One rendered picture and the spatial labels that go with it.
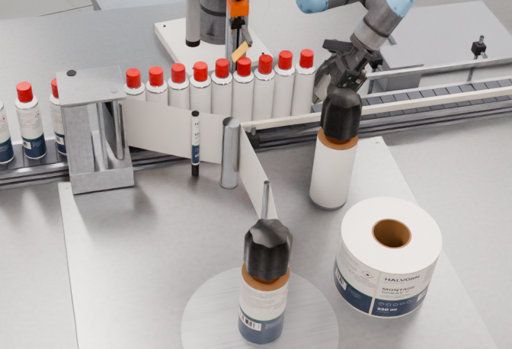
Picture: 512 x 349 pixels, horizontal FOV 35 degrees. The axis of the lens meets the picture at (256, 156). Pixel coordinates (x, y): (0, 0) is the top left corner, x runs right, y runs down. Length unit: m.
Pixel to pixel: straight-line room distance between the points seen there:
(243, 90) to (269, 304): 0.63
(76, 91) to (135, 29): 0.75
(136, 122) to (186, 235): 0.29
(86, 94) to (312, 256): 0.59
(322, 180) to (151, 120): 0.41
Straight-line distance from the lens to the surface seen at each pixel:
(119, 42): 2.40
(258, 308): 1.50
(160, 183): 1.88
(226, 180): 1.85
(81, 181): 1.85
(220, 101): 1.94
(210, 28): 2.33
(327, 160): 1.74
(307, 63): 1.94
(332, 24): 2.51
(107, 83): 1.74
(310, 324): 1.63
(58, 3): 4.12
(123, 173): 1.85
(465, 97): 2.19
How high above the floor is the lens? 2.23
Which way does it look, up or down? 44 degrees down
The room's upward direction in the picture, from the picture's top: 4 degrees clockwise
